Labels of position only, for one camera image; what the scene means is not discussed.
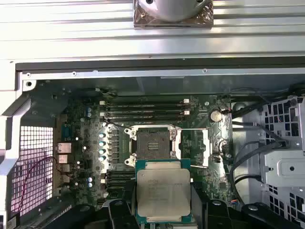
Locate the black cable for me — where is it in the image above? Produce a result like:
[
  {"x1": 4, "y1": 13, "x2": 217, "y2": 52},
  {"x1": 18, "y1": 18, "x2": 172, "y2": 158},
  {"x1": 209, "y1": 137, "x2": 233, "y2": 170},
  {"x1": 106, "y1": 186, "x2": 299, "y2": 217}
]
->
[{"x1": 228, "y1": 140, "x2": 282, "y2": 208}]

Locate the silver rear port block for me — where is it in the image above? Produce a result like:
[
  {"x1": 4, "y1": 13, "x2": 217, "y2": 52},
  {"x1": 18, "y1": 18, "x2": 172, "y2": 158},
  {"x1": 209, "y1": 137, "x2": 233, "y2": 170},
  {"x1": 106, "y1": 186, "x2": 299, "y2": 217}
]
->
[
  {"x1": 56, "y1": 142, "x2": 72, "y2": 153},
  {"x1": 58, "y1": 154, "x2": 71, "y2": 166}
]

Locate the black and silver PC case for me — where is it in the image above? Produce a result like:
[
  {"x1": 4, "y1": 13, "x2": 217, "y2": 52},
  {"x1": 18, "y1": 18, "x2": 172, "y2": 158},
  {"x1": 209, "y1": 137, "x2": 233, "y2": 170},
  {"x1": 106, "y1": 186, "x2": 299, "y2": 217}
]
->
[{"x1": 0, "y1": 56, "x2": 305, "y2": 229}]

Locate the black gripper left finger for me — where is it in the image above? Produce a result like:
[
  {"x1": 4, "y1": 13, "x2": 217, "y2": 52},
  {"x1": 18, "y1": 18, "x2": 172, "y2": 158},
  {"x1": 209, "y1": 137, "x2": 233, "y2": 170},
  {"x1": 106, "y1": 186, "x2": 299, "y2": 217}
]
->
[{"x1": 71, "y1": 182, "x2": 137, "y2": 229}]

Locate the round silver coin battery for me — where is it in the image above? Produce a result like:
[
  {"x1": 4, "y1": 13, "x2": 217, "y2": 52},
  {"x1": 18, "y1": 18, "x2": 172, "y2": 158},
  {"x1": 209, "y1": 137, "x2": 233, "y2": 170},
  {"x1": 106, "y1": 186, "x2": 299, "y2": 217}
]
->
[{"x1": 209, "y1": 108, "x2": 224, "y2": 123}]

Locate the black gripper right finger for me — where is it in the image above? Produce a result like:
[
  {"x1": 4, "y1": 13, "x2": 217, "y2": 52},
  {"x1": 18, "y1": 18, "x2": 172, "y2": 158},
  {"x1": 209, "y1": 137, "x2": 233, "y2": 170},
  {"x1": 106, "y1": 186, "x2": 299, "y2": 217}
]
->
[{"x1": 191, "y1": 185, "x2": 301, "y2": 229}]

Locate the green motherboard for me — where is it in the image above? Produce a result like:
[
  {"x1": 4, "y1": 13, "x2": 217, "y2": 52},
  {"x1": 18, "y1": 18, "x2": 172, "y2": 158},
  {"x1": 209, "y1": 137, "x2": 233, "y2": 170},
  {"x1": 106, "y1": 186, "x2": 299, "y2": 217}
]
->
[{"x1": 53, "y1": 94, "x2": 241, "y2": 215}]

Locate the silver metal drive cage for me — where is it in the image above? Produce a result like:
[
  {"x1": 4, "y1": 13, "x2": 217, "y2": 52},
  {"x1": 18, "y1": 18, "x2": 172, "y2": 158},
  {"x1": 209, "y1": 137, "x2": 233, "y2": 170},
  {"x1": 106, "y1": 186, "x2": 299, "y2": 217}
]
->
[{"x1": 259, "y1": 94, "x2": 305, "y2": 229}]

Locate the CPU socket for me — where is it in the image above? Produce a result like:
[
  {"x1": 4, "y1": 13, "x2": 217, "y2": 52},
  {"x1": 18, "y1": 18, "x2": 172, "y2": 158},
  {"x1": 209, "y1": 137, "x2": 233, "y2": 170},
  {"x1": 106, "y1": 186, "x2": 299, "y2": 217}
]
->
[{"x1": 125, "y1": 125, "x2": 182, "y2": 167}]

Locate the silver CPU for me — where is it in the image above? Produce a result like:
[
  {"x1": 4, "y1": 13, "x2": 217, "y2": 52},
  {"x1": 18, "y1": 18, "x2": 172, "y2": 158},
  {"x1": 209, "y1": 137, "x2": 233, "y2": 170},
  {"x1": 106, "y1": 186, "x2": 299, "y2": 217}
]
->
[{"x1": 135, "y1": 159, "x2": 192, "y2": 224}]

